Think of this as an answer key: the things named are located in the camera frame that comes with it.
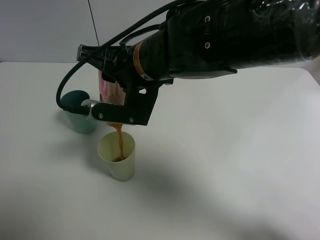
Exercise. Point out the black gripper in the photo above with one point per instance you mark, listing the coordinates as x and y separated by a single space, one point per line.
141 66

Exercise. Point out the clear plastic drink bottle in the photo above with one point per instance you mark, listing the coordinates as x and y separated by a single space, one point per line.
110 92

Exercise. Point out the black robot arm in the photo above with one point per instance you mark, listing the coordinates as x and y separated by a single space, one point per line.
197 39

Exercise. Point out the teal plastic cup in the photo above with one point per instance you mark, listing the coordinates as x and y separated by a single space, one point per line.
79 123

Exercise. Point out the pale green plastic cup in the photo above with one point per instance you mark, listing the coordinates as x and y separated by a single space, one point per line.
109 151

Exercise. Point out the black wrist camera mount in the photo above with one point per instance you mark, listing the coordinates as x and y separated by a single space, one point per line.
136 110

